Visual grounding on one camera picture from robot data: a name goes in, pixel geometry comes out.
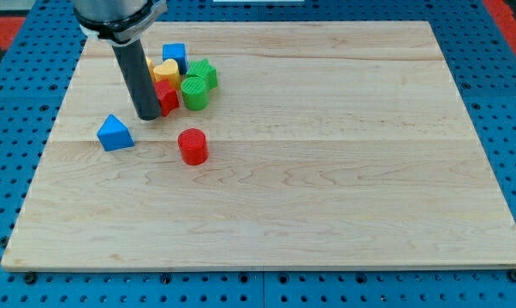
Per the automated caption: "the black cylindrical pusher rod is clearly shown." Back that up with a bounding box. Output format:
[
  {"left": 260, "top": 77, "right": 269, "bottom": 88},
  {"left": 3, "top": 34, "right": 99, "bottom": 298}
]
[{"left": 113, "top": 40, "right": 161, "bottom": 121}]

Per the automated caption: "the green cylinder block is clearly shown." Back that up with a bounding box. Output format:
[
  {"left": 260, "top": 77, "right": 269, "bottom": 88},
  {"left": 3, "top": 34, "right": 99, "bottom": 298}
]
[{"left": 181, "top": 77, "right": 209, "bottom": 111}]

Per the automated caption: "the yellow block behind rod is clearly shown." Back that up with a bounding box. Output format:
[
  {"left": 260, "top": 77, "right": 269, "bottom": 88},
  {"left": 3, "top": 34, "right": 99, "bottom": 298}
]
[{"left": 145, "top": 57, "right": 156, "bottom": 83}]

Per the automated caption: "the yellow heart block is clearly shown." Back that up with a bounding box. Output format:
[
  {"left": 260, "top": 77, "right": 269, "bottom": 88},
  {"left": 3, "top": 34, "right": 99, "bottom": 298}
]
[{"left": 153, "top": 59, "right": 181, "bottom": 90}]

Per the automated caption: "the blue cube block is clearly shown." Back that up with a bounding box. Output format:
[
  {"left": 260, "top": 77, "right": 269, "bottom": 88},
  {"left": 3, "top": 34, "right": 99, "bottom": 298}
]
[{"left": 162, "top": 43, "right": 189, "bottom": 74}]

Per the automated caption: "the red star block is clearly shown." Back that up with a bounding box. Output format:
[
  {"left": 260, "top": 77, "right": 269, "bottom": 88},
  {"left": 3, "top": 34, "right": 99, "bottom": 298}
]
[{"left": 154, "top": 80, "right": 180, "bottom": 117}]

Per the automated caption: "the green star block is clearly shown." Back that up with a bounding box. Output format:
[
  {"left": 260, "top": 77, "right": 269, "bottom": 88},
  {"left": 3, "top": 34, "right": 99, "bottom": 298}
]
[{"left": 186, "top": 58, "right": 218, "bottom": 92}]

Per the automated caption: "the blue triangle block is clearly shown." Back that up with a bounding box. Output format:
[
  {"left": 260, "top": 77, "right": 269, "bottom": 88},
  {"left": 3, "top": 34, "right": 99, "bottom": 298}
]
[{"left": 97, "top": 114, "right": 134, "bottom": 151}]

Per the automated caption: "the red cylinder block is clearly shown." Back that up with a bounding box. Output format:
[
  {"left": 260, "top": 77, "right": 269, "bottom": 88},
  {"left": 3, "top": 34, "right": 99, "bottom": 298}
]
[{"left": 177, "top": 128, "right": 209, "bottom": 165}]

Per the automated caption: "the wooden board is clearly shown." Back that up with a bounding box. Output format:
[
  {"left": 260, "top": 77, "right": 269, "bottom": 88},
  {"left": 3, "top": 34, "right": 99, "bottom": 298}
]
[{"left": 1, "top": 21, "right": 516, "bottom": 272}]

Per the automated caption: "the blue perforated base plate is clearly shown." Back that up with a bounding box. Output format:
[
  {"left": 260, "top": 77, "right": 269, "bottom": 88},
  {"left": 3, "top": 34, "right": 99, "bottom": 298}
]
[{"left": 0, "top": 1, "right": 516, "bottom": 307}]

